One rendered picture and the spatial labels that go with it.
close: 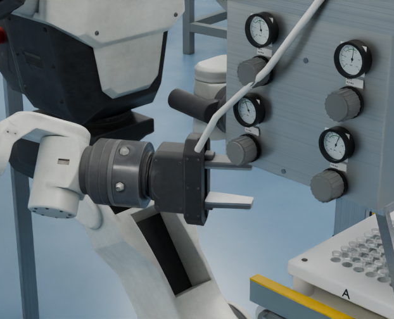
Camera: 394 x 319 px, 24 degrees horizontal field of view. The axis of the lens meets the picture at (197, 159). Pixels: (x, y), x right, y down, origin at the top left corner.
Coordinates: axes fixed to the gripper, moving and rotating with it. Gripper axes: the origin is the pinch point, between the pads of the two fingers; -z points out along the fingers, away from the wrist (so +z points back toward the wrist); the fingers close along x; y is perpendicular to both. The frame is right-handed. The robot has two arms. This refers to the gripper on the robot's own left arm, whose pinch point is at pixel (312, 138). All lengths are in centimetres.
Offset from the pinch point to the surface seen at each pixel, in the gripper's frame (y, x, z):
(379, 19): 20.9, -26.2, -29.4
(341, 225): -7.1, 16.1, -0.1
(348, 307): 14.2, 12.5, -21.8
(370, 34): 21.1, -24.5, -28.5
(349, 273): 13.9, 7.9, -21.3
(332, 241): 9.6, 7.9, -14.2
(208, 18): -234, 79, 324
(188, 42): -216, 89, 319
